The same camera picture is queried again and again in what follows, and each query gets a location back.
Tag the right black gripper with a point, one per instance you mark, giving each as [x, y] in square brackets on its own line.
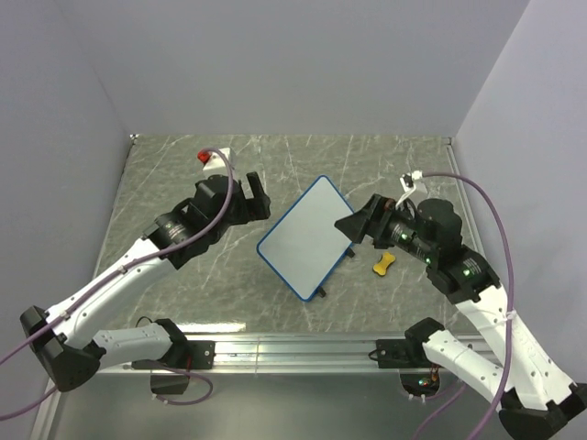
[373, 220]

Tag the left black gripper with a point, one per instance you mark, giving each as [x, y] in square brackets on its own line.
[254, 208]

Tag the yellow black eraser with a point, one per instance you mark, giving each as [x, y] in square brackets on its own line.
[381, 267]

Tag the blue framed whiteboard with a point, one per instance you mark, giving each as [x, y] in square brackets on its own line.
[303, 247]

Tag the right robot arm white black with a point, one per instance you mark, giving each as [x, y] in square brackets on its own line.
[536, 399]

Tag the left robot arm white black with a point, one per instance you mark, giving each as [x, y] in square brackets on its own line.
[69, 338]

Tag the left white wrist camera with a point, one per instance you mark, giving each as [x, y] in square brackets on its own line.
[213, 164]

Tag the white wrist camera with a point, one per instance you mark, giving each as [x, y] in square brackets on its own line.
[414, 189]
[213, 164]

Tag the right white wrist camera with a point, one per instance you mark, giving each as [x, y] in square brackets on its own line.
[414, 189]

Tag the aluminium right side rail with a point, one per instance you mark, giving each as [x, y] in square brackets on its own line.
[476, 241]

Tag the aluminium rail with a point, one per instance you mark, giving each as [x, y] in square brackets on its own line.
[294, 354]
[476, 241]

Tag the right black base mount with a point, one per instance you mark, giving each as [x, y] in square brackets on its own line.
[407, 353]

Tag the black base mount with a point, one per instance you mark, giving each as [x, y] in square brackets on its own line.
[407, 353]
[200, 354]

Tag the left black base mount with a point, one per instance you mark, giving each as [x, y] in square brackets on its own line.
[200, 354]

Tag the aluminium front rail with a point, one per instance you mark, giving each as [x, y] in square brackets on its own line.
[294, 354]

